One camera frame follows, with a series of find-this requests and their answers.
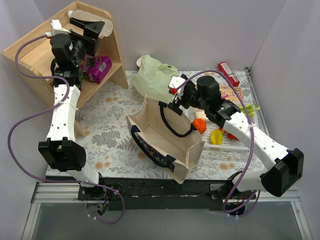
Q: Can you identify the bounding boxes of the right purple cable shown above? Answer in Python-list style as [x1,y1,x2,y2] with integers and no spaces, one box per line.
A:
[172,69,261,217]

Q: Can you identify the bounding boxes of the purple cable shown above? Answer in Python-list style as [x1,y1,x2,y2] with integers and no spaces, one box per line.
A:
[172,69,261,217]
[7,34,126,225]

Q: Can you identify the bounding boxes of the white plastic basket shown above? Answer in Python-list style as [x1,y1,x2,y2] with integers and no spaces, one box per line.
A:
[183,107,259,151]

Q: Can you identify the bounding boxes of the purple snack packet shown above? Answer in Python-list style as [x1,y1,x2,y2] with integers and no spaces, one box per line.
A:
[80,54,112,84]

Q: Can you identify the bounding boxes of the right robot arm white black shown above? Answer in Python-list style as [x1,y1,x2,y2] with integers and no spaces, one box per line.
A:
[168,75,304,199]

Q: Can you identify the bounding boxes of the wooden two-tier shelf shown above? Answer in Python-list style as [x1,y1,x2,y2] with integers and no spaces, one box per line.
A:
[1,1,130,137]

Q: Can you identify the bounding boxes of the orange tangerine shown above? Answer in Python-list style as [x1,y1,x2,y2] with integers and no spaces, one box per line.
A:
[192,118,207,134]

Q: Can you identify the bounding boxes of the beige canvas tote bag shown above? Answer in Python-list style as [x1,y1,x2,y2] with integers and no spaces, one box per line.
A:
[127,97,205,184]

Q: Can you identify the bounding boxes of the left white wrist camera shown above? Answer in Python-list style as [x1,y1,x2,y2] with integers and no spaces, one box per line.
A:
[45,19,71,38]

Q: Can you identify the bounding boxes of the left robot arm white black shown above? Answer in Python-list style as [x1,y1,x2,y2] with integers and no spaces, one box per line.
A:
[38,18,107,200]

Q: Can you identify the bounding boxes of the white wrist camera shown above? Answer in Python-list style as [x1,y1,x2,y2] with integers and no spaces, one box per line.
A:
[45,19,71,38]
[168,76,186,98]

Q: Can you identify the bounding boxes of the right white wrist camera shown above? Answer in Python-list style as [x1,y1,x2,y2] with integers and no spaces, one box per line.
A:
[168,76,186,98]

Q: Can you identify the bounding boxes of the floral rectangular tray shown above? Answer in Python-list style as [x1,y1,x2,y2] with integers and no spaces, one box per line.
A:
[219,86,244,104]

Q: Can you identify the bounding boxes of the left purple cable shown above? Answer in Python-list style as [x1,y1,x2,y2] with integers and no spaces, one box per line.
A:
[7,34,126,225]

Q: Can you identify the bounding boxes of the green spring onions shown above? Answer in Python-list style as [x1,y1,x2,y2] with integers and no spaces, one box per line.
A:
[193,104,261,120]

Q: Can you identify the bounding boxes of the red rectangular box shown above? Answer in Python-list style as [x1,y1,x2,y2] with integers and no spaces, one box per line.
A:
[217,61,240,87]

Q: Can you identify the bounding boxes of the yellow bell pepper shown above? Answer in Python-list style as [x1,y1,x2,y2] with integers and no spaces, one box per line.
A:
[210,129,223,145]

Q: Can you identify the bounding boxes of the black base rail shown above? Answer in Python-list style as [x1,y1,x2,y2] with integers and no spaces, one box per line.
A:
[77,177,232,211]

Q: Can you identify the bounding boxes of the black label tape roll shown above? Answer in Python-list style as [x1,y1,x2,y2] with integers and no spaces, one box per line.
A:
[136,58,142,68]

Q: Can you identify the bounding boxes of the floral table mat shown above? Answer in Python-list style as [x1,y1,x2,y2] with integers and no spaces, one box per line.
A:
[76,70,249,180]

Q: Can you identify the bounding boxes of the light green plastic bag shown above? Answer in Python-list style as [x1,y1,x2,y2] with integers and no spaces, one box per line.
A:
[131,55,178,103]

